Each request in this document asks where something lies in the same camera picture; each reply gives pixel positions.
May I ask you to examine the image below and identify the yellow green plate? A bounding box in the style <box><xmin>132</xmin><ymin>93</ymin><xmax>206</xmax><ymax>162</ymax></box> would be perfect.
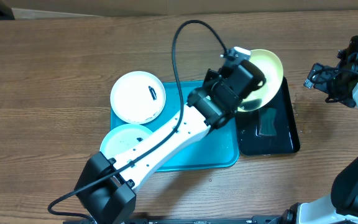
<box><xmin>237</xmin><ymin>49</ymin><xmax>283</xmax><ymax>113</ymax></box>

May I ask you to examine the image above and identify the dark green sponge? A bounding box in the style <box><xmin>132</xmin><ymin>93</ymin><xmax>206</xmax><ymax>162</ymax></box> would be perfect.
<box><xmin>258</xmin><ymin>108</ymin><xmax>277</xmax><ymax>136</ymax></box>

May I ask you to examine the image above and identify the light blue plate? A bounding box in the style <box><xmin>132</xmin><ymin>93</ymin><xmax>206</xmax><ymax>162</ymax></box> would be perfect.
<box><xmin>99</xmin><ymin>124</ymin><xmax>153</xmax><ymax>159</ymax></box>

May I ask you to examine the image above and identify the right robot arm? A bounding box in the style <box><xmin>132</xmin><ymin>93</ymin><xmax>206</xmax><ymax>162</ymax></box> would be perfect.
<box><xmin>271</xmin><ymin>35</ymin><xmax>358</xmax><ymax>224</ymax></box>

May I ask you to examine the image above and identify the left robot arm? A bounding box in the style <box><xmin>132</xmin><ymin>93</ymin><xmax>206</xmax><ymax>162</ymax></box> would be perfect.
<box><xmin>75</xmin><ymin>60</ymin><xmax>268</xmax><ymax>223</ymax></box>

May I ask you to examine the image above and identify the black plastic tray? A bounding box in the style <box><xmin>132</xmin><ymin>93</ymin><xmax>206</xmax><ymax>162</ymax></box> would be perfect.
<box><xmin>235</xmin><ymin>78</ymin><xmax>300</xmax><ymax>156</ymax></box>

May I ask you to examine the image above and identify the teal plastic tray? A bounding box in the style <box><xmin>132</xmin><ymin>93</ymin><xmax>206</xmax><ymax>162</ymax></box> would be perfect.
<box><xmin>110</xmin><ymin>82</ymin><xmax>239</xmax><ymax>172</ymax></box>

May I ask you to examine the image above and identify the white plate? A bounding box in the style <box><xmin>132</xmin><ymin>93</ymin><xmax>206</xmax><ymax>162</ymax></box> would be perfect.
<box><xmin>110</xmin><ymin>71</ymin><xmax>166</xmax><ymax>124</ymax></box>

